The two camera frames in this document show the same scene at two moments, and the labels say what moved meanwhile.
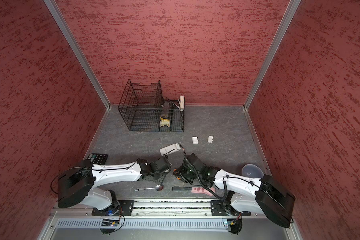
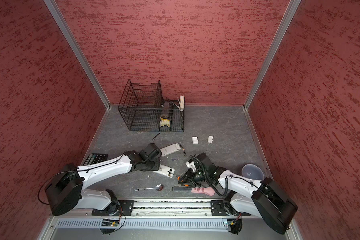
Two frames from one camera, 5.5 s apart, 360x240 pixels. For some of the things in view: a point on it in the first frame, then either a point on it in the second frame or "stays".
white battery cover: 195,140 stays
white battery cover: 210,139 stays
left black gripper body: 156,175 → 152,165
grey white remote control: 170,148 stays
